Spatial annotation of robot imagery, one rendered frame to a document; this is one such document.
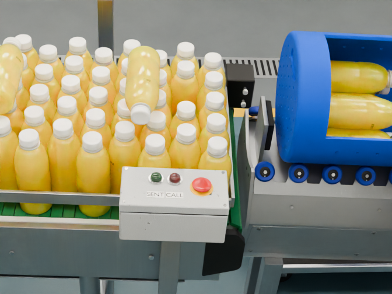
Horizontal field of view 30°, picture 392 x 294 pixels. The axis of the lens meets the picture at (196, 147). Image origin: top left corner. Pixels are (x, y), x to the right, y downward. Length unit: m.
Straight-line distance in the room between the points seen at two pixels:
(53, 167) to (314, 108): 0.54
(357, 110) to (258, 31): 2.26
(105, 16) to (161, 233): 0.70
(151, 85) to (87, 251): 0.39
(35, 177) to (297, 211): 0.59
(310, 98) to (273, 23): 2.41
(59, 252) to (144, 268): 0.19
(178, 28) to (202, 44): 0.18
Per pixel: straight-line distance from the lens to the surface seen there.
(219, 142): 1.46
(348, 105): 1.55
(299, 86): 1.47
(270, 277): 1.91
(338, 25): 3.94
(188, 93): 1.65
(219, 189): 1.36
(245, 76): 1.80
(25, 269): 1.69
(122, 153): 1.49
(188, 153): 1.49
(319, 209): 1.68
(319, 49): 1.52
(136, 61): 1.54
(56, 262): 1.65
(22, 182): 1.52
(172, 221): 1.36
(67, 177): 1.54
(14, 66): 1.55
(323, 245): 1.83
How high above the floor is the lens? 2.08
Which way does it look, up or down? 43 degrees down
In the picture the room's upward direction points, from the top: 5 degrees clockwise
